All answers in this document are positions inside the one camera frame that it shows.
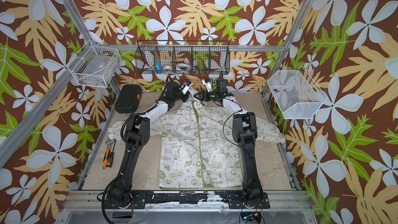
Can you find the white green printed jacket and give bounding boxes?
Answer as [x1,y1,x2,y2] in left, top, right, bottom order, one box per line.
[107,86,286,190]

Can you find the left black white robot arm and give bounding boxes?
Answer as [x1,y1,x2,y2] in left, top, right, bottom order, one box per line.
[101,80,192,209]

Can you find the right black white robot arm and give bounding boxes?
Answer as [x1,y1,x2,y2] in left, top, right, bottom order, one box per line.
[194,78,266,207]

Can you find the white tape roll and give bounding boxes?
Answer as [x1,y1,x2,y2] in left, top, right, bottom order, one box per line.
[176,63,190,71]

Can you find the blue item in basket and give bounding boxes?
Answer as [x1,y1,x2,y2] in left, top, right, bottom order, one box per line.
[155,61,163,72]

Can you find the black tool case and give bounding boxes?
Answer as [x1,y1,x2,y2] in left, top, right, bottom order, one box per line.
[115,85,142,114]

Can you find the white mesh basket right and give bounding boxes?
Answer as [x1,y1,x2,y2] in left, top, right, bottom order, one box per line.
[267,66,327,120]

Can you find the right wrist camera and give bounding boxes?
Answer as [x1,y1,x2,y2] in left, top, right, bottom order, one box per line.
[202,78,213,92]

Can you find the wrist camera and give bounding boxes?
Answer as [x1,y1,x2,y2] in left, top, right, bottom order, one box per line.
[181,79,192,95]
[202,78,213,92]

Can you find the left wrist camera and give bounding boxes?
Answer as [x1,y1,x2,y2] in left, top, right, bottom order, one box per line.
[181,79,192,95]

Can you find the black wire wall basket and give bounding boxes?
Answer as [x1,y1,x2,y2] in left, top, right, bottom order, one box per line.
[135,40,231,75]

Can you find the orange handled wrench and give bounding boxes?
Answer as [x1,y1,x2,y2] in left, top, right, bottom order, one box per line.
[102,139,116,169]

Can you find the white wire basket left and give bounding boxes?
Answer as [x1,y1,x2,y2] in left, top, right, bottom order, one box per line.
[69,46,121,88]

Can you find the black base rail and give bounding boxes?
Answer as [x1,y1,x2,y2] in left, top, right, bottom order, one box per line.
[103,189,271,209]

